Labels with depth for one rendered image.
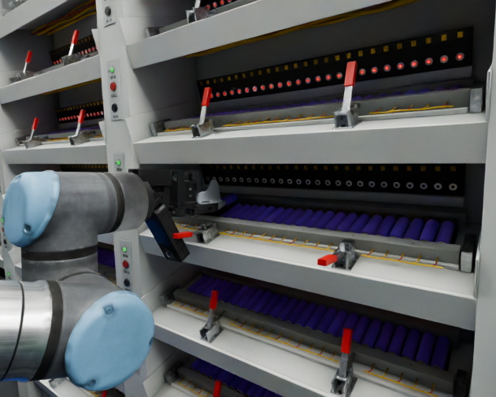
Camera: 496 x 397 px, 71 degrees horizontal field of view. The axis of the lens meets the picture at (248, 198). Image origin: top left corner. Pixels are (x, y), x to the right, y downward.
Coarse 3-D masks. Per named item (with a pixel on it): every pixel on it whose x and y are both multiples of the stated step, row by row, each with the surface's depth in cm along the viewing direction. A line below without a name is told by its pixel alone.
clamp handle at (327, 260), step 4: (340, 248) 48; (344, 248) 48; (340, 252) 48; (344, 252) 48; (324, 256) 45; (328, 256) 45; (332, 256) 45; (336, 256) 45; (340, 256) 47; (320, 260) 43; (324, 260) 43; (328, 260) 43; (332, 260) 44; (336, 260) 45; (320, 264) 43; (324, 264) 43; (328, 264) 43
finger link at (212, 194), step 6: (216, 180) 67; (210, 186) 66; (216, 186) 67; (204, 192) 65; (210, 192) 66; (216, 192) 67; (198, 198) 64; (204, 198) 65; (210, 198) 66; (216, 198) 67; (222, 204) 68
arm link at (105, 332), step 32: (0, 288) 30; (32, 288) 32; (64, 288) 33; (96, 288) 36; (0, 320) 28; (32, 320) 30; (64, 320) 31; (96, 320) 31; (128, 320) 34; (0, 352) 28; (32, 352) 29; (64, 352) 31; (96, 352) 32; (128, 352) 34; (96, 384) 32
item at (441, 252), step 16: (192, 224) 71; (224, 224) 66; (240, 224) 63; (256, 224) 62; (272, 224) 60; (304, 240) 56; (320, 240) 54; (336, 240) 53; (368, 240) 50; (384, 240) 49; (400, 240) 48; (416, 240) 47; (368, 256) 48; (384, 256) 47; (416, 256) 46; (432, 256) 45; (448, 256) 44
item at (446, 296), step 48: (240, 192) 79; (288, 192) 71; (336, 192) 65; (384, 192) 60; (144, 240) 74; (192, 240) 66; (240, 240) 62; (480, 240) 40; (336, 288) 49; (384, 288) 45; (432, 288) 41
